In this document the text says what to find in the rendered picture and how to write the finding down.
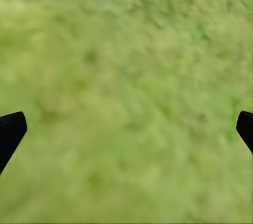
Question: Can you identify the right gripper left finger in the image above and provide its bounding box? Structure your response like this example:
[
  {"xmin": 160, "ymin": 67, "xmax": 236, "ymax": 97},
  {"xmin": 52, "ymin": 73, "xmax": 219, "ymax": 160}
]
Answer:
[{"xmin": 0, "ymin": 111, "xmax": 27, "ymax": 175}]

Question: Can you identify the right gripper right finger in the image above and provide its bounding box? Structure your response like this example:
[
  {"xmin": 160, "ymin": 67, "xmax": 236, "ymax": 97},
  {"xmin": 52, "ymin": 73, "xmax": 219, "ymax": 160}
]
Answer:
[{"xmin": 236, "ymin": 111, "xmax": 253, "ymax": 153}]

